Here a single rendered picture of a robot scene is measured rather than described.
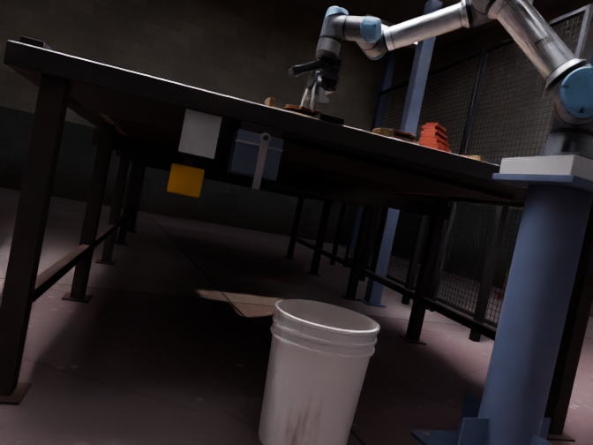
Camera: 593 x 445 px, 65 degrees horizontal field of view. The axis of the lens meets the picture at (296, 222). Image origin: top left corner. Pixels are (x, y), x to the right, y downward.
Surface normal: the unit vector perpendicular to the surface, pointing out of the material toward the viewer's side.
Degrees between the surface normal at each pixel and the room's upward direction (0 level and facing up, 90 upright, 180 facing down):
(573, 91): 95
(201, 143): 90
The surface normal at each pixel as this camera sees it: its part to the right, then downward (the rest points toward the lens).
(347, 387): 0.50, 0.19
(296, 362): -0.45, 0.00
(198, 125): 0.26, 0.09
